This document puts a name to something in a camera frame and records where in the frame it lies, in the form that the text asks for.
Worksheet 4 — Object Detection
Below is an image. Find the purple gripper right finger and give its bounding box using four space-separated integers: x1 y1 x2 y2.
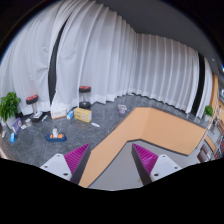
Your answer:
131 143 181 185

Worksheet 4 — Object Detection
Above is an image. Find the blue white small box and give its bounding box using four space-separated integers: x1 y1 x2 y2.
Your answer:
66 110 74 120

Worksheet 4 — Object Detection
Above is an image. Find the white curtain right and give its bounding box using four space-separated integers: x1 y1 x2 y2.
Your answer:
129 34 213 118

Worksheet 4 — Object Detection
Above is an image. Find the white cardboard box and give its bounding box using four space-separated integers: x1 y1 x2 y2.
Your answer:
51 108 67 119

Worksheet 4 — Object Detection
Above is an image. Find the green potted plant right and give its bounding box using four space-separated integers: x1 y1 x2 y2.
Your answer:
204 105 213 122

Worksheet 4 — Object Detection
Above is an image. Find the purple book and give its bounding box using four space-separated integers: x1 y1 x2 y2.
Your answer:
12 118 22 134

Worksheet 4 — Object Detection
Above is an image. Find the red stool right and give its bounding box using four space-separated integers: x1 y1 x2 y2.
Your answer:
79 86 91 109

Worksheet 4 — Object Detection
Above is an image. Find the white small packet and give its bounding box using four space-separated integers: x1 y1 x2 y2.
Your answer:
91 123 100 128

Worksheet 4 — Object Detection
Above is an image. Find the green potted plant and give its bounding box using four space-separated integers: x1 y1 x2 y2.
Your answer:
0 92 21 123
204 105 213 122

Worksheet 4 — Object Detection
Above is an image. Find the white curtain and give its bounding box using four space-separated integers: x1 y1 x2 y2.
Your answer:
0 0 137 112
129 34 213 118

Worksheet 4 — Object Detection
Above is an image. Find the black device on floor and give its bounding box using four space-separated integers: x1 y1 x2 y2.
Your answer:
32 112 43 123

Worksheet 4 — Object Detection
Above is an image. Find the green potted plant left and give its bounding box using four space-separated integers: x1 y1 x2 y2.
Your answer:
0 92 21 123

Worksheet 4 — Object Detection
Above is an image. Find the blue bottle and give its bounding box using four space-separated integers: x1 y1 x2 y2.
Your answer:
10 133 15 143

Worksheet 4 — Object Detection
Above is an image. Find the yellow cardboard box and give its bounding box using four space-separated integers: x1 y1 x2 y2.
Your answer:
74 108 92 123

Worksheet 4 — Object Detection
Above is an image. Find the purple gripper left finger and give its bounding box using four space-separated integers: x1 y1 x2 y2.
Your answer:
41 143 91 184

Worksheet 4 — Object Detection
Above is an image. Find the white curtain left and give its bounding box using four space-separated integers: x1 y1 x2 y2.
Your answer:
0 0 137 112

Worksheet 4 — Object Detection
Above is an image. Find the blue tray with items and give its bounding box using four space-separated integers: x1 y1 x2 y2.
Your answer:
46 128 67 142

